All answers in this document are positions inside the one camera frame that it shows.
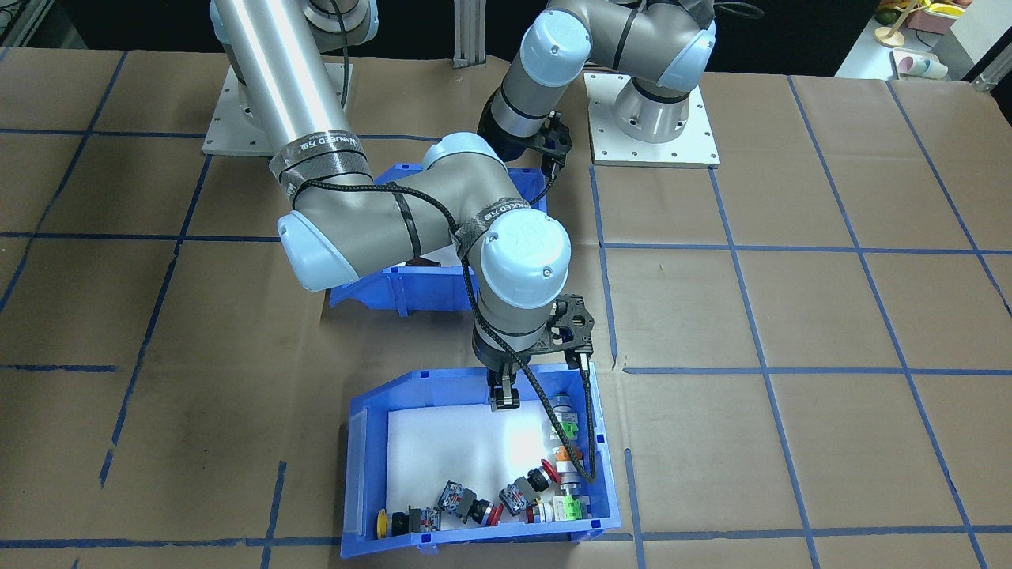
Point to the blue plastic storage bin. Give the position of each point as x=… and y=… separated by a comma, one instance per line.
x=411, y=288
x=474, y=541

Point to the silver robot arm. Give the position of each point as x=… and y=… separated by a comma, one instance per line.
x=656, y=103
x=277, y=79

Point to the pink toy box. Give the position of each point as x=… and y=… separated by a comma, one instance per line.
x=933, y=20

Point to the white foam liner sheet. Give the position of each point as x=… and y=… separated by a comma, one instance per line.
x=451, y=450

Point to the wooden toy stand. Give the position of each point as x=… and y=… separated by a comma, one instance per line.
x=892, y=33

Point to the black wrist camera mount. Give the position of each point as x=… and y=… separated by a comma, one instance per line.
x=553, y=141
x=573, y=324

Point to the white green push button switch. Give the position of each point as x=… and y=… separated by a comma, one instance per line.
x=565, y=506
x=565, y=431

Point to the red mushroom button switch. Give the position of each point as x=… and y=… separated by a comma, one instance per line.
x=531, y=482

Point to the white orange push button switch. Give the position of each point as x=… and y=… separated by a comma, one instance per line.
x=568, y=466

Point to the aluminium frame post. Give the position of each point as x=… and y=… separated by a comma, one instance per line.
x=469, y=32

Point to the red flat button switch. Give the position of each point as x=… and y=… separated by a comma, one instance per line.
x=466, y=504

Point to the yellow button switch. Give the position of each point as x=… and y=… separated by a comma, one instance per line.
x=403, y=521

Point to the white square base plate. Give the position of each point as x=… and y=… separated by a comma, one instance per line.
x=229, y=134
x=696, y=150

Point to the metal frame bar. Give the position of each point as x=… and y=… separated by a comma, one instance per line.
x=995, y=71
x=28, y=20

